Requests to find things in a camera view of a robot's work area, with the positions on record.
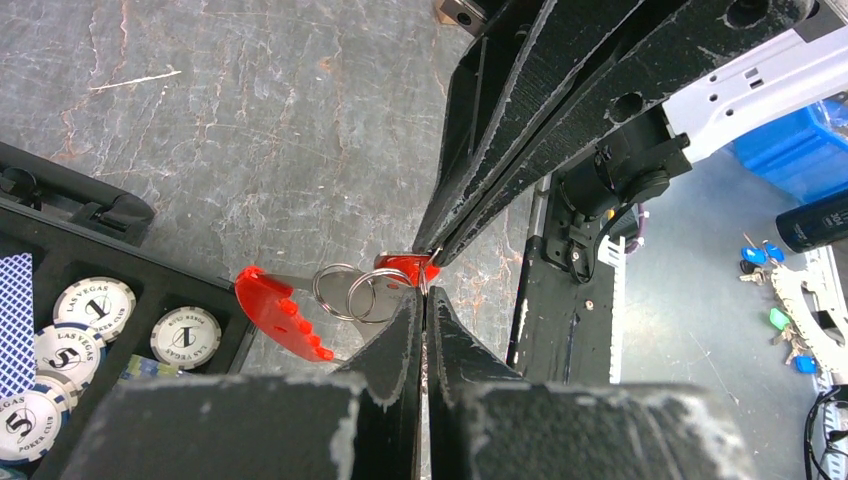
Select white plastic tool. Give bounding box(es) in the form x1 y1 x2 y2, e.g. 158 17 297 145
770 265 847 378

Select green tagged key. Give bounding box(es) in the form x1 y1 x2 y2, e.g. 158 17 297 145
769 307 794 345

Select black eyeglasses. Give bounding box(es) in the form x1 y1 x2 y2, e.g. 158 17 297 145
802 385 847 480

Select red key tag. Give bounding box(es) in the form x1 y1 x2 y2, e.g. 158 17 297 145
373 252 441 288

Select blue tagged key bunch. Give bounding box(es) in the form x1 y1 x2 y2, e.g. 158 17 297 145
738 233 786 286

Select white cable comb rail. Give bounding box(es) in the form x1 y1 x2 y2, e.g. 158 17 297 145
599 236 627 384

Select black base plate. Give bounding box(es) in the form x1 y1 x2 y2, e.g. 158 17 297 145
506 188 624 386

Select dark blue bottle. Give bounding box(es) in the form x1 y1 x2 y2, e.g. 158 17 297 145
775 190 847 253

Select blue plastic bin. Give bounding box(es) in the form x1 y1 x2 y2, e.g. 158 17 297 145
727 95 847 204

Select black poker chip case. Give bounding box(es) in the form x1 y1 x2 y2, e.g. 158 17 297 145
1 144 256 479

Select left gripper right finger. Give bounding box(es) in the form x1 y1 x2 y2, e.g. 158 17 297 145
426 287 756 479

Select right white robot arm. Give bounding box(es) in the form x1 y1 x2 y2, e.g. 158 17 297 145
412 1 818 266

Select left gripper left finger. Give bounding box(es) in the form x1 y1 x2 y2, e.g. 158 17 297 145
59 290 424 479

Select red keyring carabiner with rings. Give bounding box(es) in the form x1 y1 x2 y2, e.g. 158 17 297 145
234 263 419 363

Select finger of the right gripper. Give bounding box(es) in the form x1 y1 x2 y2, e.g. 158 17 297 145
433 1 813 267
412 1 650 255

